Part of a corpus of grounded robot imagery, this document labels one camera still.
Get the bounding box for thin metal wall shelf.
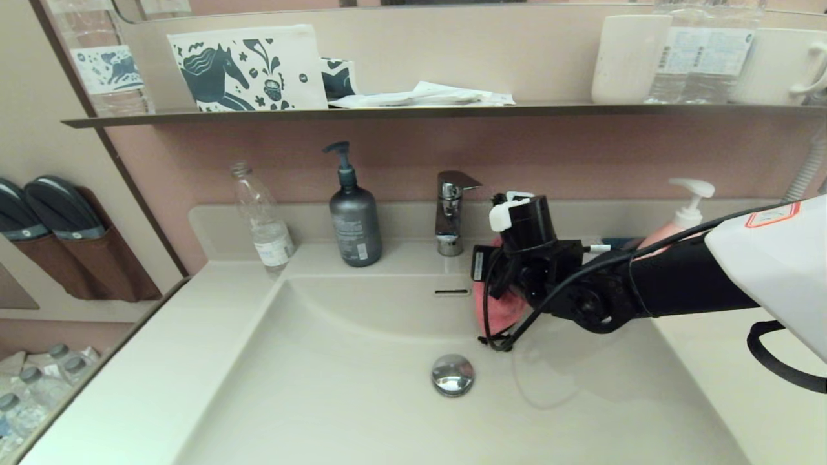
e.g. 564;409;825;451
61;101;827;129

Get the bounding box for pink pump soap bottle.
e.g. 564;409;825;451
638;178;717;251

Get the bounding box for chrome faucet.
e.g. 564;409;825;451
434;170;483;257

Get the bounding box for white ceramic sink basin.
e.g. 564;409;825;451
173;271;753;465

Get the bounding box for white plastic packet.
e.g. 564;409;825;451
328;91;492;109
413;81;516;106

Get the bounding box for uncapped clear plastic bottle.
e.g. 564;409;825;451
231;162;296;275

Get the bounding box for chrome drain stopper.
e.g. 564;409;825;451
431;353;476;397

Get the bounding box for clear bottle blue print label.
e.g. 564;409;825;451
47;0;154;118

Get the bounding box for white cup without handle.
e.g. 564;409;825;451
589;14;673;105

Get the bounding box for slippers in brown holder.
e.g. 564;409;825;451
0;187;163;304

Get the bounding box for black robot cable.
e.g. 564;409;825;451
481;203;827;395

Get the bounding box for pink fluffy cloth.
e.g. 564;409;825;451
473;238;529;342

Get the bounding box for white coiled hose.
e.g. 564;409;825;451
782;139;827;204

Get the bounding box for white mug with handle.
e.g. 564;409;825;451
729;26;827;106

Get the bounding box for small capped water bottle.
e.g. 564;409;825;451
0;394;49;456
65;356;101;388
48;344;81;375
19;367;73;417

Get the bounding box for grey pump soap bottle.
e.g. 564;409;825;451
322;141;382;268

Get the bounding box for dark grey slipper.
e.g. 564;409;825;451
24;176;108;242
0;179;52;243

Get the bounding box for small dark patterned pouch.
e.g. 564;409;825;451
319;57;357;101

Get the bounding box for clear water bottle white label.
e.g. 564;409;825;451
686;0;763;104
644;0;703;104

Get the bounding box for white horse print pouch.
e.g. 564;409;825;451
167;25;328;113

